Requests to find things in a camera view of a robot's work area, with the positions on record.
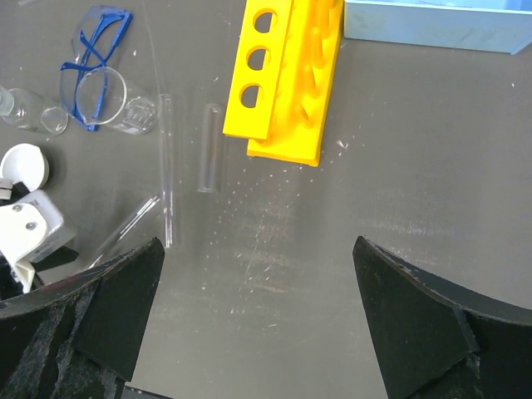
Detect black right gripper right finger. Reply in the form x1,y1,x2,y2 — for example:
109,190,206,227
352,236,531,398

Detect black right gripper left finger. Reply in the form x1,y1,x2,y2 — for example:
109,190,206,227
1,238,165,398

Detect long thin glass tube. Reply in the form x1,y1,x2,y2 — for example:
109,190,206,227
159,94,175,249

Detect short clear test tube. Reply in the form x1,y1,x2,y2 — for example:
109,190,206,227
198,103,224,193

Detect yellow test tube rack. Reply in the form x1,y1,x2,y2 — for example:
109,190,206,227
223,1,344,167

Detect white round lid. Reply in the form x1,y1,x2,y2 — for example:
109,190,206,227
1,143,50,192

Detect clear glass beaker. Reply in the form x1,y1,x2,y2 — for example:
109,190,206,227
75,66,159,135

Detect blue safety glasses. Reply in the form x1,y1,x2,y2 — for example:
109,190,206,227
59,5,134,131

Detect blue divided storage bin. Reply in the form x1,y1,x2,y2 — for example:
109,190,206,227
344,1,531,55

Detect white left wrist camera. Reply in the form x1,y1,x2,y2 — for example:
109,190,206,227
1,190,76,293

